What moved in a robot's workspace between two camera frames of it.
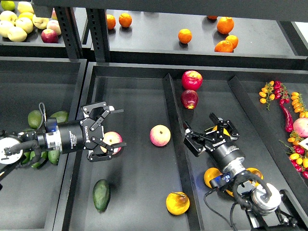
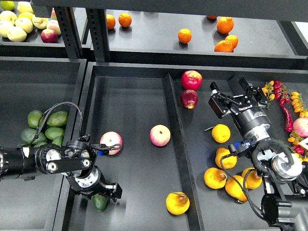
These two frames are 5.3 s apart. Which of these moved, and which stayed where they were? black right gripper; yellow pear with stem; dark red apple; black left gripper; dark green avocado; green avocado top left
Moved: black left gripper; black right gripper
Stayed: dark red apple; green avocado top left; dark green avocado; yellow pear with stem
